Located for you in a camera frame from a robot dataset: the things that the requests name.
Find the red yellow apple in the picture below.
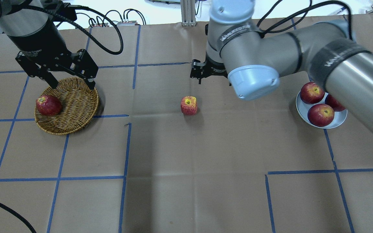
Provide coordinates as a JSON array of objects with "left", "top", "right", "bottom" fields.
[{"left": 180, "top": 96, "right": 198, "bottom": 116}]

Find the red apple plate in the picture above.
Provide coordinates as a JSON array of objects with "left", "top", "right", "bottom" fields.
[
  {"left": 324, "top": 94, "right": 346, "bottom": 112},
  {"left": 300, "top": 82, "right": 325, "bottom": 105},
  {"left": 307, "top": 104, "right": 335, "bottom": 127}
]

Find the red apple plate front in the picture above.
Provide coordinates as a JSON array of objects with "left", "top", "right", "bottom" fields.
[{"left": 307, "top": 104, "right": 335, "bottom": 127}]

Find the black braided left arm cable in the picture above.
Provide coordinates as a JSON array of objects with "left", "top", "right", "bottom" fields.
[{"left": 0, "top": 5, "right": 124, "bottom": 233}]

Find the woven wicker basket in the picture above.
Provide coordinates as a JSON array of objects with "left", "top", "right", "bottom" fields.
[{"left": 34, "top": 77, "right": 100, "bottom": 135}]

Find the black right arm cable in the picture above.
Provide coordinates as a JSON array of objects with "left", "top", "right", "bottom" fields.
[{"left": 256, "top": 0, "right": 354, "bottom": 41}]

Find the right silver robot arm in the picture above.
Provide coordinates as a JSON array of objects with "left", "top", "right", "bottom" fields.
[{"left": 190, "top": 0, "right": 373, "bottom": 133}]

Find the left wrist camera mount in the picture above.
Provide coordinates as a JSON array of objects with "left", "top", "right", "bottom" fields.
[{"left": 40, "top": 0, "right": 77, "bottom": 22}]

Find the dark red apple in basket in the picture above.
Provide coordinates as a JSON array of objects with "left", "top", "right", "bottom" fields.
[{"left": 36, "top": 95, "right": 62, "bottom": 116}]

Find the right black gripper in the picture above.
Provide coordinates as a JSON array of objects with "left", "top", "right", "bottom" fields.
[{"left": 190, "top": 55, "right": 228, "bottom": 85}]

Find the light blue plate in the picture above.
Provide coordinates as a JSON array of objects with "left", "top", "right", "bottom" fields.
[{"left": 295, "top": 91, "right": 348, "bottom": 129}]

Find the red apple plate back right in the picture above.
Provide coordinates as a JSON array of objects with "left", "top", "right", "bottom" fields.
[{"left": 324, "top": 94, "right": 346, "bottom": 112}]

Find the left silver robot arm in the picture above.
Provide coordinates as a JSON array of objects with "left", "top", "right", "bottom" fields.
[{"left": 0, "top": 0, "right": 99, "bottom": 90}]

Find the aluminium frame post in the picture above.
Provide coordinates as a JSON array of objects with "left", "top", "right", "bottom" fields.
[{"left": 180, "top": 0, "right": 197, "bottom": 27}]

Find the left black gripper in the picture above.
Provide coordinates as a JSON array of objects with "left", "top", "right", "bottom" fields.
[{"left": 15, "top": 23, "right": 99, "bottom": 90}]

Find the red apple plate back left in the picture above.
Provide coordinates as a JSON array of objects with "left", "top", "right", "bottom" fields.
[{"left": 300, "top": 82, "right": 325, "bottom": 105}]

